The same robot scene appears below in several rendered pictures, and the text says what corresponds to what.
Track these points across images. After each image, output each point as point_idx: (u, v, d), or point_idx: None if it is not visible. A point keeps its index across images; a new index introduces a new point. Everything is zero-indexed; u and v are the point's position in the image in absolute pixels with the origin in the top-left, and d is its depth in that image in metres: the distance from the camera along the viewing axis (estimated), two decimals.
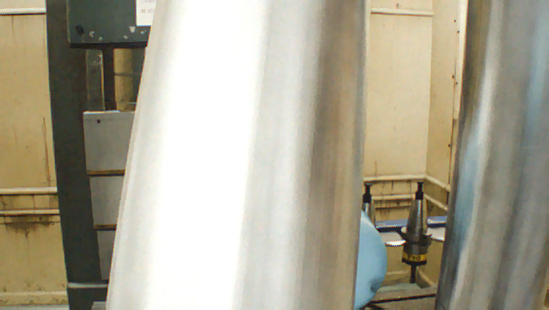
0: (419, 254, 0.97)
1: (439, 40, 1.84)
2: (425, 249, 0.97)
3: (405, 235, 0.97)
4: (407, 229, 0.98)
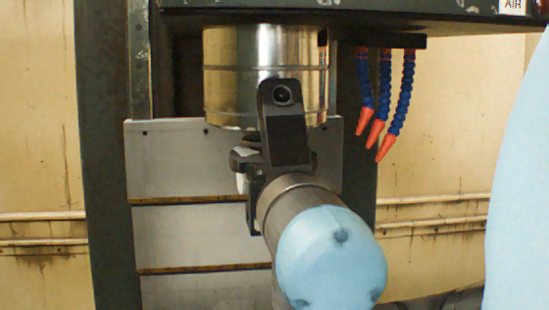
0: None
1: (538, 34, 1.50)
2: None
3: None
4: None
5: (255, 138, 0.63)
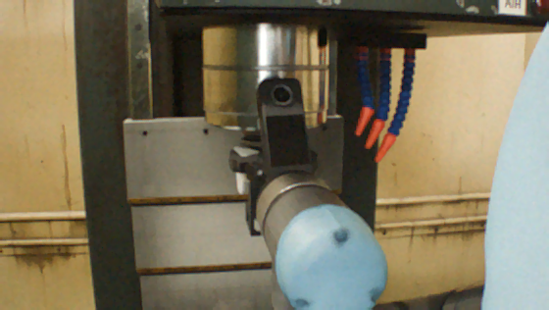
0: None
1: (538, 34, 1.50)
2: None
3: None
4: None
5: (255, 138, 0.63)
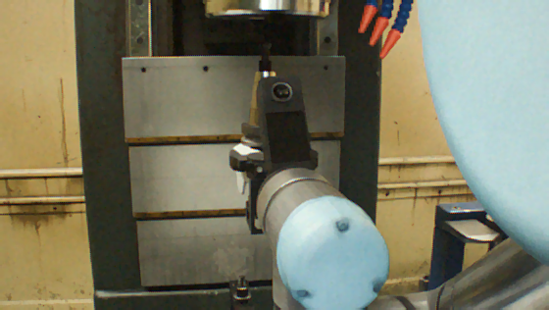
0: None
1: None
2: None
3: None
4: None
5: (255, 139, 0.63)
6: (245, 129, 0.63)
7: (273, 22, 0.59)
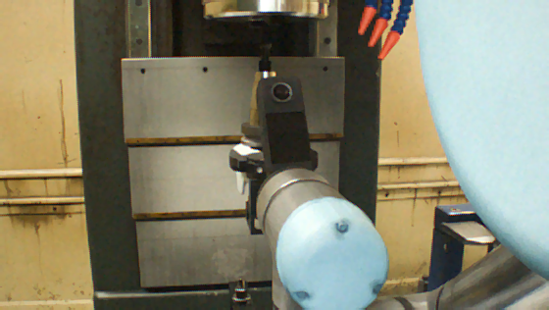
0: None
1: None
2: None
3: None
4: None
5: (255, 139, 0.63)
6: (245, 129, 0.63)
7: (272, 24, 0.59)
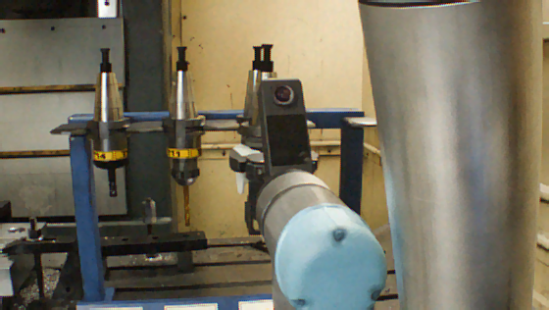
0: None
1: None
2: None
3: (238, 121, 0.73)
4: (243, 112, 0.74)
5: (255, 139, 0.63)
6: (245, 129, 0.63)
7: None
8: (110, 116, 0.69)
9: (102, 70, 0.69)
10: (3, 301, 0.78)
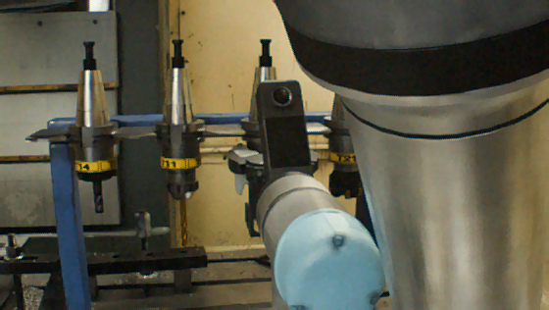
0: None
1: None
2: None
3: (243, 126, 0.63)
4: (249, 116, 0.64)
5: (340, 132, 0.65)
6: (329, 122, 0.65)
7: None
8: (94, 121, 0.59)
9: (85, 67, 0.59)
10: None
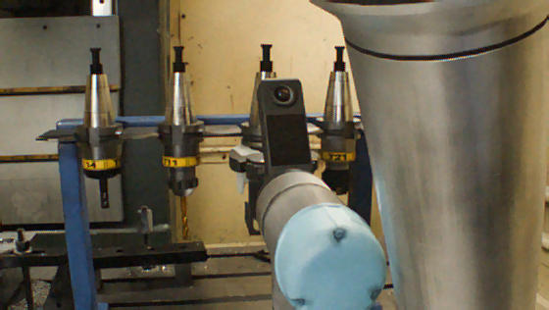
0: None
1: None
2: None
3: (243, 129, 0.64)
4: (249, 120, 0.64)
5: (331, 132, 0.69)
6: (322, 123, 0.69)
7: None
8: (101, 122, 0.64)
9: (92, 72, 0.63)
10: None
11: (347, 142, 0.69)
